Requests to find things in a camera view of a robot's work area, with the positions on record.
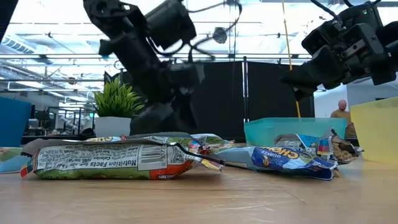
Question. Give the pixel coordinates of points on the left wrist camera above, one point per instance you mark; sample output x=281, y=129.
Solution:
x=171, y=25

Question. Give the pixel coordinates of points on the green plant in white pot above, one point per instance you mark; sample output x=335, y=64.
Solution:
x=112, y=126

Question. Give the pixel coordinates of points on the blue chocolate chip granola bar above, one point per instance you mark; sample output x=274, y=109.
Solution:
x=93, y=161
x=107, y=139

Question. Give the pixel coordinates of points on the black folding partition screen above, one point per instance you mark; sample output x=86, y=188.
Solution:
x=224, y=99

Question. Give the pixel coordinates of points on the white blue granola bar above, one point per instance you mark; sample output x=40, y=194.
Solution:
x=342, y=149

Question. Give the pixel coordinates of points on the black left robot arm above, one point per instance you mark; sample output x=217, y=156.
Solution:
x=133, y=53

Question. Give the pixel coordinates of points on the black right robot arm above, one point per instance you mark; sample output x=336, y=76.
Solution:
x=392, y=40

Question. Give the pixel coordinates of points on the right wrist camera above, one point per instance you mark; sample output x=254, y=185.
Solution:
x=321, y=37

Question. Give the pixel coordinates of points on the black aluminium rig frame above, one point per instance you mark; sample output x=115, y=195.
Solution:
x=248, y=56

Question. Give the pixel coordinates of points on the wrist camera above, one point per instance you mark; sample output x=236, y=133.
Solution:
x=321, y=37
x=171, y=25

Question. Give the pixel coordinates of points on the teal plastic bin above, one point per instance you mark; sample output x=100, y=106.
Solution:
x=270, y=130

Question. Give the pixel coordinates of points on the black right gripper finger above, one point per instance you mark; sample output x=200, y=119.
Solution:
x=314, y=71
x=302, y=93

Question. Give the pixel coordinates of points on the black ceiling fixture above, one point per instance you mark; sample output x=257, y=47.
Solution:
x=219, y=35

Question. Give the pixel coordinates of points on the person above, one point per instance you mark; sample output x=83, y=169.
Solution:
x=342, y=116

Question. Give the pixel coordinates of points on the blue plastic bin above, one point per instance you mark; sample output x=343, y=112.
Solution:
x=12, y=121

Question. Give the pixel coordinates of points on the background robot workstation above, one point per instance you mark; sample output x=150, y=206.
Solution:
x=62, y=121

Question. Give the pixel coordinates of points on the blue green Chewy granola bar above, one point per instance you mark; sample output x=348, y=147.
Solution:
x=280, y=158

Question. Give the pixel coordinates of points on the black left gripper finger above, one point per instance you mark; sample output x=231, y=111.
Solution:
x=152, y=121
x=188, y=112

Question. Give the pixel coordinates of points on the yellow plastic bin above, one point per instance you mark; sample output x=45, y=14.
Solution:
x=376, y=130

